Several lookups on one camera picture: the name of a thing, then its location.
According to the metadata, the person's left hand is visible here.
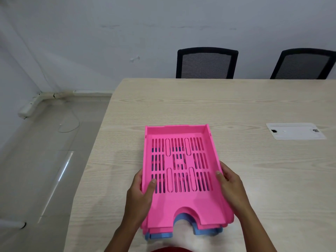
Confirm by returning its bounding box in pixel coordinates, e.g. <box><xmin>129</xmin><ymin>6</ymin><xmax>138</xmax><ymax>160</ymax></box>
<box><xmin>125</xmin><ymin>169</ymin><xmax>158</xmax><ymax>230</ymax></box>

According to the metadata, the person's right hand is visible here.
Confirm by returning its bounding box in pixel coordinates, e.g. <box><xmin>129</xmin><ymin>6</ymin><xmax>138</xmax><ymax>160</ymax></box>
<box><xmin>215</xmin><ymin>161</ymin><xmax>250</xmax><ymax>217</ymax></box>

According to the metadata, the pink plastic slotted paper tray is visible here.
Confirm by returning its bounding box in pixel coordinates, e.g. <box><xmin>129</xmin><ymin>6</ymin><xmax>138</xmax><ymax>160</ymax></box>
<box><xmin>140</xmin><ymin>124</ymin><xmax>235</xmax><ymax>230</ymax></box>

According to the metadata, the person's right forearm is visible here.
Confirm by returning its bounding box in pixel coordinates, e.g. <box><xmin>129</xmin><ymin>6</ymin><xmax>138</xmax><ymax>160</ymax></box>
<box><xmin>233</xmin><ymin>206</ymin><xmax>278</xmax><ymax>252</ymax></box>

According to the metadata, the person's left forearm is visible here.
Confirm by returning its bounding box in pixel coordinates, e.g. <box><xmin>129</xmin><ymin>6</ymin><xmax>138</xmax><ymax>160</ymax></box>
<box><xmin>104</xmin><ymin>220</ymin><xmax>140</xmax><ymax>252</ymax></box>

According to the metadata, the blue plastic paper tray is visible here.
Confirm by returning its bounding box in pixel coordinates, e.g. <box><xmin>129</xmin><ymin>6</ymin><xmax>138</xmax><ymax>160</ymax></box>
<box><xmin>144</xmin><ymin>212</ymin><xmax>224</xmax><ymax>241</ymax></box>

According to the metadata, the person's red clothing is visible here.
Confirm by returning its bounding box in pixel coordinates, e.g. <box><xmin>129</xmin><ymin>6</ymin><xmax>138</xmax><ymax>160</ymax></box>
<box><xmin>154</xmin><ymin>247</ymin><xmax>194</xmax><ymax>252</ymax></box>

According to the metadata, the black mesh office chair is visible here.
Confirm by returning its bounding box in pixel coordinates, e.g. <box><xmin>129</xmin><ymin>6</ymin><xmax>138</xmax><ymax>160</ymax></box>
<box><xmin>270</xmin><ymin>48</ymin><xmax>336</xmax><ymax>80</ymax></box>
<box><xmin>176</xmin><ymin>47</ymin><xmax>239</xmax><ymax>79</ymax></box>

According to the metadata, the white table cable cover plate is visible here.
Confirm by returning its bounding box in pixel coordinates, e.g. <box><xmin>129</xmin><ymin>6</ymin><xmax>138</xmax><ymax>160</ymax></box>
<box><xmin>266</xmin><ymin>123</ymin><xmax>327</xmax><ymax>140</ymax></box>

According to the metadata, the thin white floor cable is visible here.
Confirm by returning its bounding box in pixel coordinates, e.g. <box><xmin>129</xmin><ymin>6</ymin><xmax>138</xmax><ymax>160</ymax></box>
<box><xmin>58</xmin><ymin>102</ymin><xmax>80</xmax><ymax>133</ymax></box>

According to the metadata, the white cable duct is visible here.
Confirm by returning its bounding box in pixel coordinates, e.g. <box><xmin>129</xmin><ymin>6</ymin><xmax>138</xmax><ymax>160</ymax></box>
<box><xmin>17</xmin><ymin>89</ymin><xmax>114</xmax><ymax>118</ymax></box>

